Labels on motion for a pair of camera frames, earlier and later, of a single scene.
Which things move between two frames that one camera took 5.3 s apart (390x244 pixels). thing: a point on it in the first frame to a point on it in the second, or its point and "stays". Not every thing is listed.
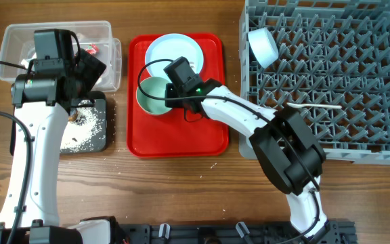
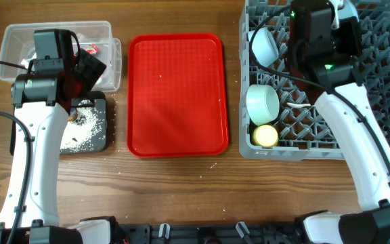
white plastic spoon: (314, 106) stays
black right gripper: (170, 89) to (348, 30)
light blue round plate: (172, 46) to (348, 11)
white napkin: (25, 63) stays
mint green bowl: (155, 87) to (263, 103)
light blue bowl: (263, 47) stays
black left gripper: (91, 74) stays
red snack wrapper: (92, 49) stays
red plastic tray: (169, 135) stays
